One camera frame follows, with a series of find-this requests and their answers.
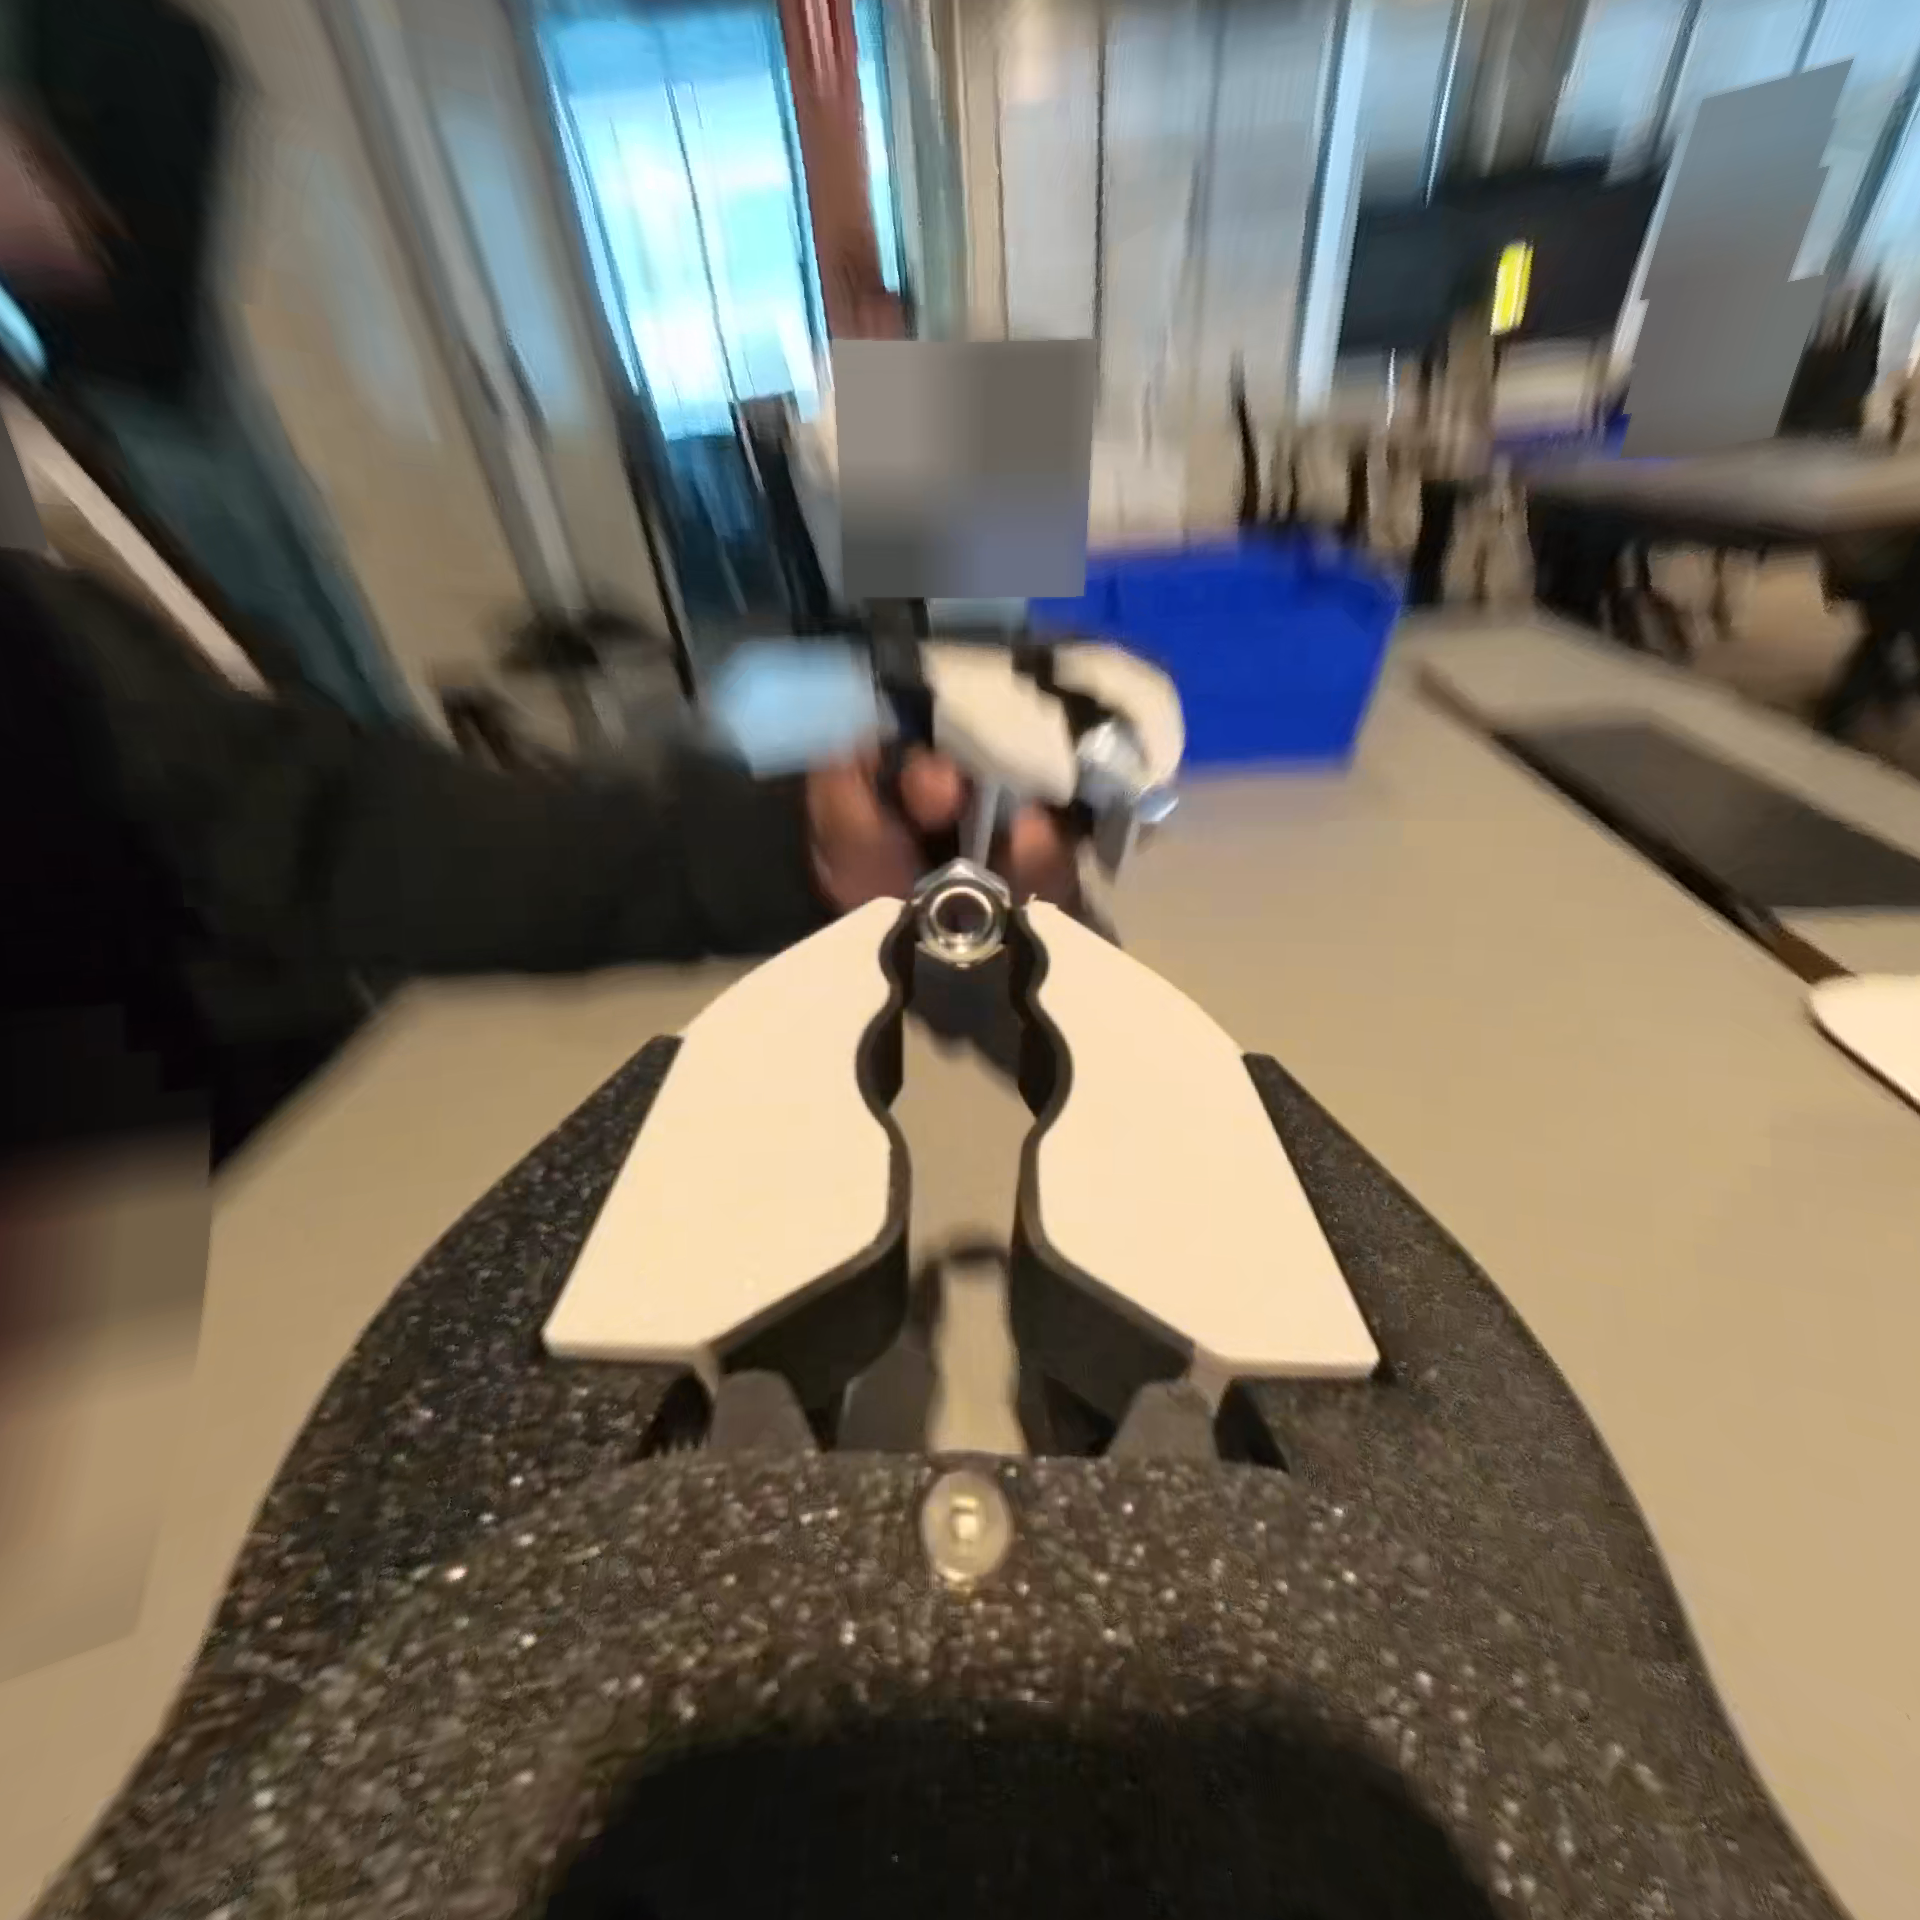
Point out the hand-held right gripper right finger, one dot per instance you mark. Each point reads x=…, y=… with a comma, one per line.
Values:
x=1170, y=1170

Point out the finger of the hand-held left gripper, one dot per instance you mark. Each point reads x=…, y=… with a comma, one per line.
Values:
x=999, y=729
x=1154, y=699

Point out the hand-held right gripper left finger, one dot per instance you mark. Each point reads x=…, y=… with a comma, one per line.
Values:
x=751, y=1140

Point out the silver hex bolt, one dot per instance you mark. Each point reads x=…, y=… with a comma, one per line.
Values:
x=1119, y=769

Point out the person's left forearm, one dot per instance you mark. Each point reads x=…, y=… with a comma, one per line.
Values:
x=451, y=841

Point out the blue plastic bin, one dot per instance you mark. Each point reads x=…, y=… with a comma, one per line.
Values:
x=1231, y=661

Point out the black table mat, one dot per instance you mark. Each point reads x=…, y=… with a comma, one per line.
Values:
x=1694, y=818

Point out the white rounded board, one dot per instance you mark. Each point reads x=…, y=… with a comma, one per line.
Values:
x=1875, y=1035

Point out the wooden support post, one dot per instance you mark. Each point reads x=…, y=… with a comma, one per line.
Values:
x=840, y=164

